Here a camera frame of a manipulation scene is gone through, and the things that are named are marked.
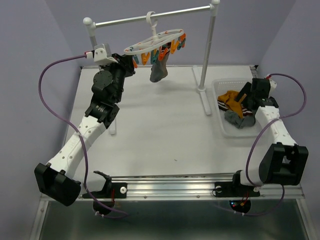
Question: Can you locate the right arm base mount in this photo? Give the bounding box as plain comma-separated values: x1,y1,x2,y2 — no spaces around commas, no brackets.
212,181,260,199

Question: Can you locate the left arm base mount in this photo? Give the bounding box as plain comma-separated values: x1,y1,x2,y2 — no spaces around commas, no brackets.
88,170,128,199

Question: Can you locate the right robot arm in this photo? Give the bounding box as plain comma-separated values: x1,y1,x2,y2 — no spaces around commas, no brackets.
230,76,309,195

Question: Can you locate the aluminium rail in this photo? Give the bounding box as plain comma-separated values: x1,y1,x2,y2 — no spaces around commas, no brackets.
88,175,305,202

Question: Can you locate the white round clip hanger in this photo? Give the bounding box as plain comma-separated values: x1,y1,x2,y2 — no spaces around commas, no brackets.
124,11,187,66

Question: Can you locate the white plastic basket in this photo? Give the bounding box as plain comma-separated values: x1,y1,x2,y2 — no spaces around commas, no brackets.
211,78,262,138

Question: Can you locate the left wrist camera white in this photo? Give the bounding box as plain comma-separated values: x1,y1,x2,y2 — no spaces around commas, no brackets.
85,43,118,66

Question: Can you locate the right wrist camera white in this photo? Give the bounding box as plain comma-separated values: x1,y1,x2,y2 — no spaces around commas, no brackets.
265,74,277,92

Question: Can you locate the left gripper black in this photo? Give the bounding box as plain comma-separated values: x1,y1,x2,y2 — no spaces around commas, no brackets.
99,52,135,103

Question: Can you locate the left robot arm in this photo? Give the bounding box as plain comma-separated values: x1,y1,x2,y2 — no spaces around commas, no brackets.
34,53,135,207

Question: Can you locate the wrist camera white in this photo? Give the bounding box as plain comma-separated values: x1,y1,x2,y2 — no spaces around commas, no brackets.
265,74,277,92
85,43,118,66

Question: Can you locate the beige striped sock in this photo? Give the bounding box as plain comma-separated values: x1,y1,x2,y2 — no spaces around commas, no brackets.
165,41,176,54

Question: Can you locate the teal clothespin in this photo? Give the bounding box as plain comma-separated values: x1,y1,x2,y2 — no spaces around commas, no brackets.
150,49,159,65

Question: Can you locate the grey sock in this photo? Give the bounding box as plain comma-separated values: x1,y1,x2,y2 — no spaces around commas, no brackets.
149,53,170,83
224,110,256,129

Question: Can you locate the white clothes rack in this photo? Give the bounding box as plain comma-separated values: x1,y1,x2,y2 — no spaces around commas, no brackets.
82,0,221,136

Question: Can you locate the yellow sock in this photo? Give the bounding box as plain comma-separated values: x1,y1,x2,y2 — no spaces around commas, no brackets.
217,90,244,118

